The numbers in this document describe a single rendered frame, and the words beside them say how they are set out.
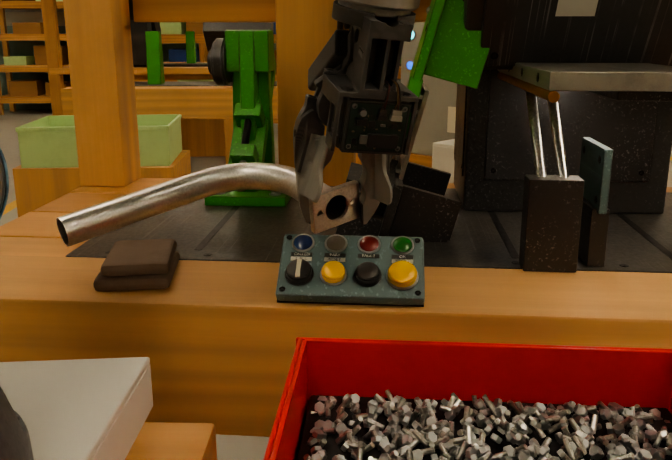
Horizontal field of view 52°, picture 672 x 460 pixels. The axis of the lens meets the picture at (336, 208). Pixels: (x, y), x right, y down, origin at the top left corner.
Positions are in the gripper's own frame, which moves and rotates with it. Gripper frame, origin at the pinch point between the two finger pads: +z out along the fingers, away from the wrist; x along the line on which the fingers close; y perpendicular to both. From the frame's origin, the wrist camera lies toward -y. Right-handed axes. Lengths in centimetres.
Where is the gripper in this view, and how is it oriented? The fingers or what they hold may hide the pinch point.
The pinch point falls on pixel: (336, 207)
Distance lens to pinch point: 68.8
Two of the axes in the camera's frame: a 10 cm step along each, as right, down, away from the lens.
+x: 9.6, 0.3, 2.8
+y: 2.4, 4.3, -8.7
